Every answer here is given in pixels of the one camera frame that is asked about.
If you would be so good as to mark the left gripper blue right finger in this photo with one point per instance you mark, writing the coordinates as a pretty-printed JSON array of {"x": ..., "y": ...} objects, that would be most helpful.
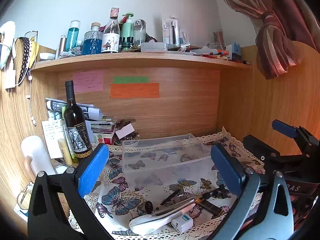
[{"x": 263, "y": 207}]

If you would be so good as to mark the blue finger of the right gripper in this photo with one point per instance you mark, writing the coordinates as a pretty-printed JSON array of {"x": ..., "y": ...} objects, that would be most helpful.
[
  {"x": 305, "y": 141},
  {"x": 260, "y": 149}
]

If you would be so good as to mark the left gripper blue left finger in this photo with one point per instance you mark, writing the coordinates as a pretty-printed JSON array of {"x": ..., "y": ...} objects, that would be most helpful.
[{"x": 46, "y": 217}]

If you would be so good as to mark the small white blue box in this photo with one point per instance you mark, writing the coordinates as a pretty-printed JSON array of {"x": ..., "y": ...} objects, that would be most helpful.
[{"x": 183, "y": 223}]

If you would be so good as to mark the black pen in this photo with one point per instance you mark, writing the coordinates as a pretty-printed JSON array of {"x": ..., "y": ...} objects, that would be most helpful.
[{"x": 168, "y": 199}]

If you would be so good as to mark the silver metal clip tool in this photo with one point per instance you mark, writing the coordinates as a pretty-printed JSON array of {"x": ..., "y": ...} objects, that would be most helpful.
[{"x": 176, "y": 203}]

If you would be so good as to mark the yellow lip balm tube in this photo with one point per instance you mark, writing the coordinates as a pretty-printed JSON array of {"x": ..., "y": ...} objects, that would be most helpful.
[{"x": 65, "y": 151}]

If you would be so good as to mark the dark wine bottle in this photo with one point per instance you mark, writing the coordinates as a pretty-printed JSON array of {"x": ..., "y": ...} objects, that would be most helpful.
[{"x": 76, "y": 126}]

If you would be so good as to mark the butterfly lace tablecloth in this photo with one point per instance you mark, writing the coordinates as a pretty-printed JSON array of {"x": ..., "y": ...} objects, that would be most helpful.
[{"x": 118, "y": 225}]

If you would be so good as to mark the blue pencil sharpener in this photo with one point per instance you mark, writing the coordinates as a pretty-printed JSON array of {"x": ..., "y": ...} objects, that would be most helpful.
[{"x": 234, "y": 51}]

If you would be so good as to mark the stack of papers and books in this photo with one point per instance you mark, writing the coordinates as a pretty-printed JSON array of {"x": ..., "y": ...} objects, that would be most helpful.
[{"x": 100, "y": 128}]

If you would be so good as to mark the clear plastic storage box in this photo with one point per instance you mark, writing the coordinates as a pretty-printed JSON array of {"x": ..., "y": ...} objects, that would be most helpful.
[{"x": 146, "y": 154}]

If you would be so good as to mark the brown striped curtain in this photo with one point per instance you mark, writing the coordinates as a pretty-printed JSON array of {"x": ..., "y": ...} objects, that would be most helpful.
[{"x": 278, "y": 24}]

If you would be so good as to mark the white card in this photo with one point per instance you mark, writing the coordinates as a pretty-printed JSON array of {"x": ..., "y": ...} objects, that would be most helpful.
[{"x": 126, "y": 130}]

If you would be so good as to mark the pink sticky note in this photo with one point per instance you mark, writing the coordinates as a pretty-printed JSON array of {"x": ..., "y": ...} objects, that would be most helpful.
[{"x": 90, "y": 81}]

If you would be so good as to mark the orange sticky note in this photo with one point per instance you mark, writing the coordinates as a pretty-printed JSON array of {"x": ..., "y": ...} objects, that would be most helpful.
[{"x": 134, "y": 90}]

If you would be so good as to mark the green sticky note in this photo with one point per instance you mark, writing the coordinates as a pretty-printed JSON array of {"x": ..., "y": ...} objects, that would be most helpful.
[{"x": 130, "y": 79}]

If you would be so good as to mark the wooden shelf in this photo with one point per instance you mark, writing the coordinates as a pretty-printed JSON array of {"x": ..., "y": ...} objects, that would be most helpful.
[{"x": 136, "y": 60}]

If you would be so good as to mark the tall teal tube bottle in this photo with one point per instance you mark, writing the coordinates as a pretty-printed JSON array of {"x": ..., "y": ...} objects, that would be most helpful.
[{"x": 72, "y": 35}]

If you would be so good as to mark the green pump bottle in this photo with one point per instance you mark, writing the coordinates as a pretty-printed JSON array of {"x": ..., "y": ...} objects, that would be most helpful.
[{"x": 126, "y": 36}]

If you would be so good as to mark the blue liquid glass bottle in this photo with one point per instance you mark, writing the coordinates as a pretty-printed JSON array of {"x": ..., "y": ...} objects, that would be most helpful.
[{"x": 92, "y": 40}]

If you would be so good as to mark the glass jar with metal lid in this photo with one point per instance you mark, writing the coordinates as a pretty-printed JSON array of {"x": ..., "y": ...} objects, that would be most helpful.
[{"x": 139, "y": 32}]

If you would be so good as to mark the clear bottle with label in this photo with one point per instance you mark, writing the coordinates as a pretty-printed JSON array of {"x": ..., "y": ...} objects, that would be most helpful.
[{"x": 111, "y": 34}]

